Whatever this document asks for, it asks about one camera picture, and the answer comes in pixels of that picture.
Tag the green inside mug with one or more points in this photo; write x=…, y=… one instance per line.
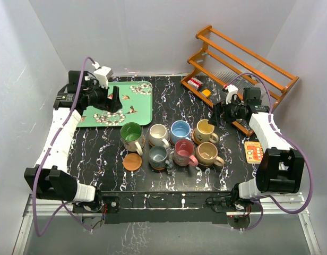
x=132, y=137

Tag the orange patterned card box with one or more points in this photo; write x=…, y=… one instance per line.
x=253, y=152

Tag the maroon tall mug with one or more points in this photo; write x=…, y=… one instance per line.
x=184, y=153

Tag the yellow small block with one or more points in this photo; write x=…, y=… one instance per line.
x=206, y=93

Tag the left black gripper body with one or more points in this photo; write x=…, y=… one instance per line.
x=97, y=96

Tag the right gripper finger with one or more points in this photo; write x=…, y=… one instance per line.
x=217, y=112
x=213, y=119

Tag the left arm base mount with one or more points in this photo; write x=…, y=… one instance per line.
x=99, y=204

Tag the cream yellow mug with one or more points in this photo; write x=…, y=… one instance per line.
x=205, y=128

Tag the aluminium frame rail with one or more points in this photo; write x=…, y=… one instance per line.
x=163, y=223

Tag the gold brown mug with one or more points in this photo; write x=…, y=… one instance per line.
x=207, y=153

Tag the silver white mug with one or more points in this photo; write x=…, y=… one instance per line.
x=158, y=135

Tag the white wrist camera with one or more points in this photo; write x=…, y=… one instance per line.
x=102, y=74
x=230, y=90

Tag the orange wooden shelf rack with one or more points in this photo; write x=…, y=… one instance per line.
x=222, y=58

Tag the dark grey mug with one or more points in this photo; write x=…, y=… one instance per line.
x=158, y=156

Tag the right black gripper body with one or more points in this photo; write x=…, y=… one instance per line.
x=232, y=111

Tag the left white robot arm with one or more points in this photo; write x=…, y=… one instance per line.
x=49, y=178

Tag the light blue mug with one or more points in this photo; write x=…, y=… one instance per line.
x=179, y=130

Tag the green plastic tray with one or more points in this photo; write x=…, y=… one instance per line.
x=136, y=98

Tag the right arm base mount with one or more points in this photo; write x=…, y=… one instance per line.
x=224, y=204

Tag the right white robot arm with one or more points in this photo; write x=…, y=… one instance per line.
x=281, y=167

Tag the red white small box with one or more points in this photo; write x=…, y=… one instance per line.
x=195, y=83

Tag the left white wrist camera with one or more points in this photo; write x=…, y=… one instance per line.
x=102, y=74

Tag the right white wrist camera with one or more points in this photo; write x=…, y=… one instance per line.
x=230, y=90

